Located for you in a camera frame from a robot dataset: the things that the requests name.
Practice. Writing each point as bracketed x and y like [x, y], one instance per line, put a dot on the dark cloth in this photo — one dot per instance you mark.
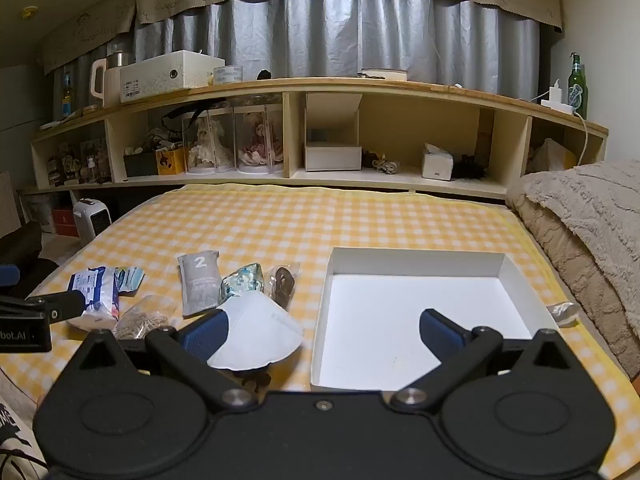
[20, 242]

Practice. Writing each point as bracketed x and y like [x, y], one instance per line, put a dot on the white storage box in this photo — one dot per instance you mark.
[170, 77]

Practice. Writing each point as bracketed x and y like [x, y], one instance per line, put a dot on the white charger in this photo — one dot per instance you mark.
[556, 91]

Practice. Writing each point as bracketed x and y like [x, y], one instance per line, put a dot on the brown item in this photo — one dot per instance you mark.
[282, 285]

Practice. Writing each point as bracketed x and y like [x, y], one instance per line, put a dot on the grey curtain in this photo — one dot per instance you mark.
[325, 35]

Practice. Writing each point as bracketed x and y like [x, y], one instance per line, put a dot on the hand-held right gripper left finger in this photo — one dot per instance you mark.
[205, 336]

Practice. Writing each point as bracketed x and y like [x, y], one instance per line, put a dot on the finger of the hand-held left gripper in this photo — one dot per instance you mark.
[60, 305]
[9, 275]

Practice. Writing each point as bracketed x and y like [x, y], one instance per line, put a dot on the green glass bottle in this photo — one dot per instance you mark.
[578, 92]

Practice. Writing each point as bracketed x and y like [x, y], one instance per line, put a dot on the white tissue box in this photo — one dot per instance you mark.
[437, 165]

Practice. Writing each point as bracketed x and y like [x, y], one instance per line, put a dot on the beige fluffy blanket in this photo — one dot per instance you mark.
[590, 220]

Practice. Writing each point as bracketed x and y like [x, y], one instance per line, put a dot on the red box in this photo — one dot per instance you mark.
[66, 222]

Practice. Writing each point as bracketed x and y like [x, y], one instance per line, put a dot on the white face mask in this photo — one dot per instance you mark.
[260, 327]

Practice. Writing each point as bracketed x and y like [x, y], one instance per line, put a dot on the yellow label bottle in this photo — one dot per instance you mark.
[66, 100]

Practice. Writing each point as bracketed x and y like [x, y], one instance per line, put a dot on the small yellow box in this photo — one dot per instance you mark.
[170, 161]

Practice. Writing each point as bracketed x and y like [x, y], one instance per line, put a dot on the white power strip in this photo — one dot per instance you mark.
[557, 107]

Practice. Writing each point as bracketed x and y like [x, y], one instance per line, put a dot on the black furry object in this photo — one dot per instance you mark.
[470, 167]

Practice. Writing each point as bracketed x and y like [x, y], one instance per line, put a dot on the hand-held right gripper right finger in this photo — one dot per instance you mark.
[440, 334]

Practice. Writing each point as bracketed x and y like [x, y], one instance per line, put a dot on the brown upright box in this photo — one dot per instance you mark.
[483, 132]

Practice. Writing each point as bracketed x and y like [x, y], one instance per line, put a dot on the white printed cloth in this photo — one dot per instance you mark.
[15, 440]

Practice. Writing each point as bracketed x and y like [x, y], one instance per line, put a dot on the white space heater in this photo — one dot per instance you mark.
[91, 217]

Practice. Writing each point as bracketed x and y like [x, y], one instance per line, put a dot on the white cardboard box tray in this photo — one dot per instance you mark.
[380, 305]

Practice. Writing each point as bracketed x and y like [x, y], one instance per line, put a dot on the photo frame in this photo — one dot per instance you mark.
[95, 160]

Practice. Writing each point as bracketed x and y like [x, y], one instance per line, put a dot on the crumpled yellow paper bag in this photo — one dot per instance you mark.
[550, 157]

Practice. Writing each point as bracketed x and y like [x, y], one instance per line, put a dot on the small black object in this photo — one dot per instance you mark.
[265, 74]

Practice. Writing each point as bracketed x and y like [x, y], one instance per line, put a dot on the small teal packets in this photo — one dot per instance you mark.
[130, 277]

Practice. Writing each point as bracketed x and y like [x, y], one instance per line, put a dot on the small figurines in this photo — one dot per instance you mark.
[64, 165]

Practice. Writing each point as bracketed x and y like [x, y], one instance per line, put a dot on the floral foil packet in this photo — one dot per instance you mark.
[243, 282]

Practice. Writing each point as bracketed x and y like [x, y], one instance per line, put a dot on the white and blue medicine packet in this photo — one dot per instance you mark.
[97, 292]

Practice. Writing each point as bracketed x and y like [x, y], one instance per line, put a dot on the long wooden shelf unit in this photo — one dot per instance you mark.
[380, 90]

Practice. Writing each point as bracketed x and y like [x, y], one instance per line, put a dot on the open white cardboard box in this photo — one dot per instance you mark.
[332, 157]

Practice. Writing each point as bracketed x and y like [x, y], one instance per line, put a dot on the clear doll display case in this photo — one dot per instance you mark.
[207, 145]
[259, 142]

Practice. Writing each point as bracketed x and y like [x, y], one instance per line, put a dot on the yellow checked bedsheet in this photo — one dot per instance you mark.
[280, 220]

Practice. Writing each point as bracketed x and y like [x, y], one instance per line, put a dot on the small striped bundle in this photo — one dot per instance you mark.
[386, 165]

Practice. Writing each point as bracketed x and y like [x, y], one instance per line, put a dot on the yellow ceiling detector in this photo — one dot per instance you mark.
[28, 12]

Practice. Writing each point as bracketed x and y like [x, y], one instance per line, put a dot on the small black box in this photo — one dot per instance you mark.
[140, 165]

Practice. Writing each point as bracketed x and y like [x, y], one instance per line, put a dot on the crumpled clear plastic wrapper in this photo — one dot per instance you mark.
[564, 312]

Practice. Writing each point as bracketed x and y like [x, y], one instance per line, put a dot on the white electric kettle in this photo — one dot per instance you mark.
[109, 85]

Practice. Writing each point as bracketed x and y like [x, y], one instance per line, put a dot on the metal mug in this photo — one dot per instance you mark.
[120, 58]

